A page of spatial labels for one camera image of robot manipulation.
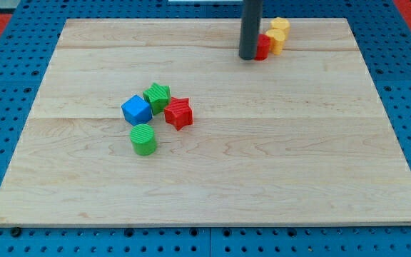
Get red star block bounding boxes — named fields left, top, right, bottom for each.
left=164, top=97, right=193, bottom=131

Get rear yellow block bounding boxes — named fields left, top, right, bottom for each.
left=270, top=17, right=291, bottom=38

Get red block behind rod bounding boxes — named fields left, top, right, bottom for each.
left=254, top=34, right=271, bottom=61

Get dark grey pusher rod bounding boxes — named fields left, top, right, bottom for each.
left=238, top=0, right=263, bottom=61

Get front yellow block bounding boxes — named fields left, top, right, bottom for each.
left=265, top=29, right=286, bottom=55

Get yellow block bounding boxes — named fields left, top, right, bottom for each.
left=270, top=17, right=291, bottom=38
left=265, top=29, right=286, bottom=55

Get blue cube block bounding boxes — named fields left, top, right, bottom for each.
left=121, top=95, right=153, bottom=126

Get wooden board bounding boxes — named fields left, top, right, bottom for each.
left=0, top=18, right=411, bottom=228

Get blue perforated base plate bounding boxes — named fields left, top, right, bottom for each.
left=0, top=1, right=411, bottom=256

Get green star block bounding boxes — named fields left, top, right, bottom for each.
left=143, top=82, right=171, bottom=116

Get green cylinder block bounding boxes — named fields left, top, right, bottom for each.
left=130, top=124, right=157, bottom=156

